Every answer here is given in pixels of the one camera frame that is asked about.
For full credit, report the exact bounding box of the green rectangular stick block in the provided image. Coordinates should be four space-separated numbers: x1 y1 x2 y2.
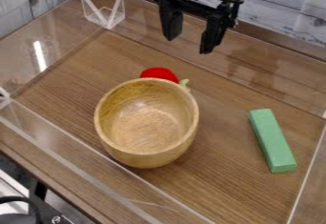
249 109 297 173

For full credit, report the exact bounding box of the red toy fruit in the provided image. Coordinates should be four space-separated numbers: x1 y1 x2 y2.
140 67 190 90

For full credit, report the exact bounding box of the black cable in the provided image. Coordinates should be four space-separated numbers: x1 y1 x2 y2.
0 195 43 224

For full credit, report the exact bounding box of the clear acrylic corner bracket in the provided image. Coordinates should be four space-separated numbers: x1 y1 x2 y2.
80 0 124 30

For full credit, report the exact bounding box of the black table leg bracket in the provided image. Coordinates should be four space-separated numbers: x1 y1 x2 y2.
30 179 74 224

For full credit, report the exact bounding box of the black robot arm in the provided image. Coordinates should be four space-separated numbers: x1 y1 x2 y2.
155 0 245 54

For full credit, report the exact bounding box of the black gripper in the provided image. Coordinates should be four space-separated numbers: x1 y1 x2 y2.
155 0 245 54

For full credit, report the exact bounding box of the brown wooden bowl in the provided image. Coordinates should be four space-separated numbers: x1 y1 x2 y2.
95 78 201 169

